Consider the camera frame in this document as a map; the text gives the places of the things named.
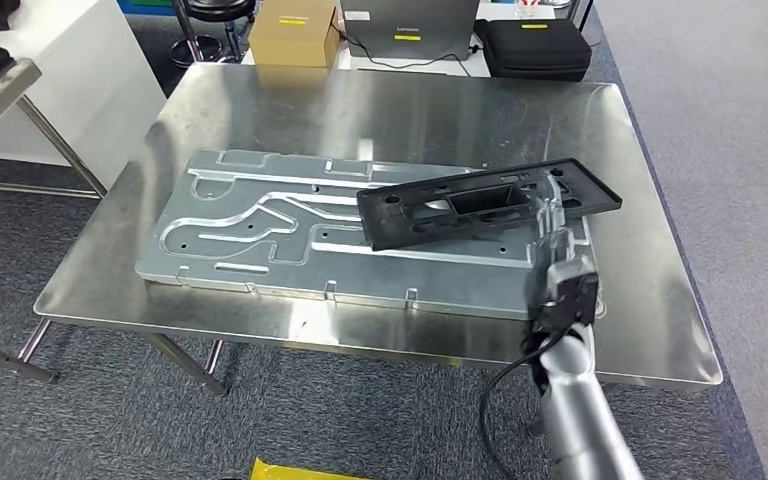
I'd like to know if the grey laptop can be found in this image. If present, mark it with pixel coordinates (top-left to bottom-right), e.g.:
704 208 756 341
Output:
339 0 481 62

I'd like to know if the grey stamped metal plate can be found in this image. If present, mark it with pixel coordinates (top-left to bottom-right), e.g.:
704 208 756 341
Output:
135 148 605 322

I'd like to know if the black zip case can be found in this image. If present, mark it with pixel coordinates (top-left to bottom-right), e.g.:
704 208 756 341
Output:
473 18 594 83

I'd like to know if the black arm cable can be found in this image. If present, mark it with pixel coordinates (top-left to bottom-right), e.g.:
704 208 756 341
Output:
478 324 571 480

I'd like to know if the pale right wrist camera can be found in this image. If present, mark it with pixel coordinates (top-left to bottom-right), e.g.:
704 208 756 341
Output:
526 256 602 327

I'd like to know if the steel workbench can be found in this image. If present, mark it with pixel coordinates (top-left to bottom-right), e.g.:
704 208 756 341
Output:
34 62 723 399

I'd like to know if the black plastic plate frame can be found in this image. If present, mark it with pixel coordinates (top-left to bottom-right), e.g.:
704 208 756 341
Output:
356 157 624 253

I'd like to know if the black laptop cable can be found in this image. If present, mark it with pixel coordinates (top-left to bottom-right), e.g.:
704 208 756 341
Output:
330 19 473 78

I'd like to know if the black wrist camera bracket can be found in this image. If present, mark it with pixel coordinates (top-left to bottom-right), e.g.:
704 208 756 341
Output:
532 301 599 336

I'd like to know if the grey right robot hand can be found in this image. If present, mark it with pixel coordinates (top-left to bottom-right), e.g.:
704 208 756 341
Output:
533 173 589 268

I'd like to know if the chrome stool with black seat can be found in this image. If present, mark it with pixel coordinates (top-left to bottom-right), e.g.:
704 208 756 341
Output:
170 0 258 68

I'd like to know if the brown cardboard box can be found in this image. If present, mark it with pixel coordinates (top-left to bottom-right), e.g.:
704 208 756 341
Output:
248 0 343 70

